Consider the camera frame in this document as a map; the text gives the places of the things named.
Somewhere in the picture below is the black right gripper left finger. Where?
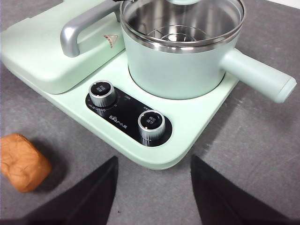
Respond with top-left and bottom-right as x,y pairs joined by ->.
23,156 -> 119,225

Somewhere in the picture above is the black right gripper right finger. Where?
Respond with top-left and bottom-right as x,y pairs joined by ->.
190,154 -> 293,225

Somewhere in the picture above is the brown potato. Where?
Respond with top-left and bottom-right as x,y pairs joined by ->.
0,133 -> 53,194

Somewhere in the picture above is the glass lid with green knob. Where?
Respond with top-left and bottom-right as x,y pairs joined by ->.
119,0 -> 247,44

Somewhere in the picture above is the green breakfast machine base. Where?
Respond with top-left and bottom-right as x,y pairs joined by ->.
1,0 -> 240,171

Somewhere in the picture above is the silver black control knob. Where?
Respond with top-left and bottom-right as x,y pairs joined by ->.
88,80 -> 119,109
137,109 -> 167,142

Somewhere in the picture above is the steel steaming rack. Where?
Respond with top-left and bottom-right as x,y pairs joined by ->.
144,22 -> 201,44

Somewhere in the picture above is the green steamer pot with handle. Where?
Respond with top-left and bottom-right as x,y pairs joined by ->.
119,0 -> 297,104

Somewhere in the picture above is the green griddle cover silver handle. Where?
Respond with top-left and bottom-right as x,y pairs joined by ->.
1,0 -> 128,95

